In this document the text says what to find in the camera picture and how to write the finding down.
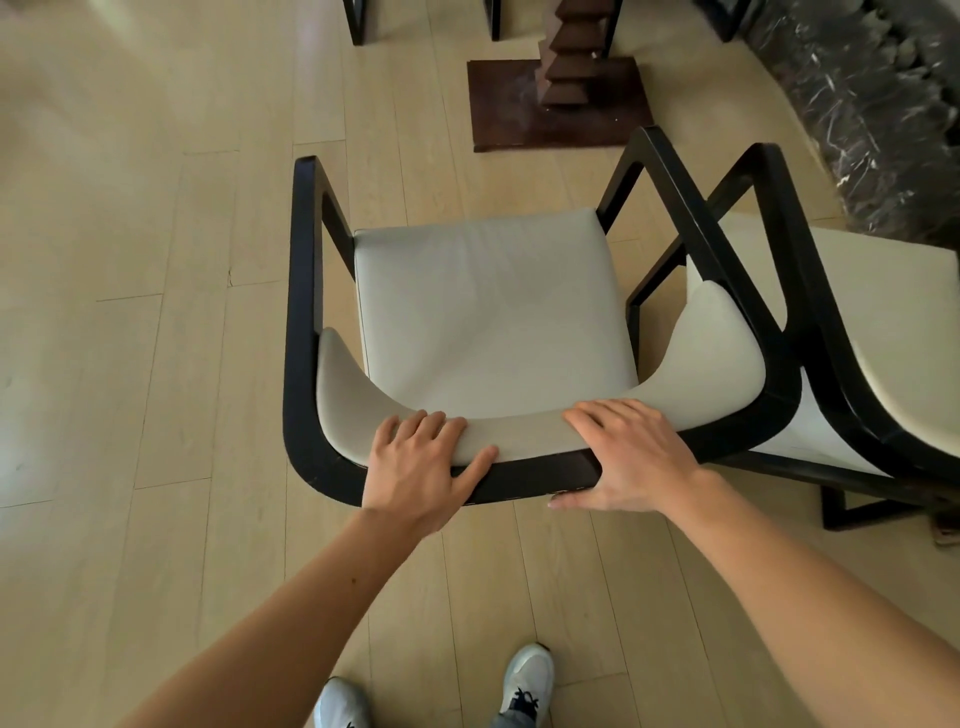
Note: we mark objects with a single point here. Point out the grey cushioned black armchair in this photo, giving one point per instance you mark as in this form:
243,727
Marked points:
487,315

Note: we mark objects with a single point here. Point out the person's white right shoe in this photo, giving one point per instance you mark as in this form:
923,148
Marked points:
529,675

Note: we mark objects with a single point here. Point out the person's right hand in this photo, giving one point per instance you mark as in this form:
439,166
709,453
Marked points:
645,465

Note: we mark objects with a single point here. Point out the cream cushioned black armchair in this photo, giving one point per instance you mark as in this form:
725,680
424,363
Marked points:
900,315

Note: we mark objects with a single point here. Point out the person's right forearm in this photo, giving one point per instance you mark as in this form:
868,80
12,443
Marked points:
825,615

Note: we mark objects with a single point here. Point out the person's left hand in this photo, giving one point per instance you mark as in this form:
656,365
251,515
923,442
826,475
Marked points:
412,472

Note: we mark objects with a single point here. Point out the person's white left shoe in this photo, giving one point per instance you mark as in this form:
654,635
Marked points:
341,705

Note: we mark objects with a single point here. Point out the person's left forearm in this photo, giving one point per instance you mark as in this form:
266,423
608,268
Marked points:
300,622

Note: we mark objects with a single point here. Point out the dark brown wooden table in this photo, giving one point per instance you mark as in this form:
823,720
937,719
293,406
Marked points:
510,105

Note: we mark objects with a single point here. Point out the person's white shoe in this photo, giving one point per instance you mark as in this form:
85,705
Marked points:
529,675
341,705

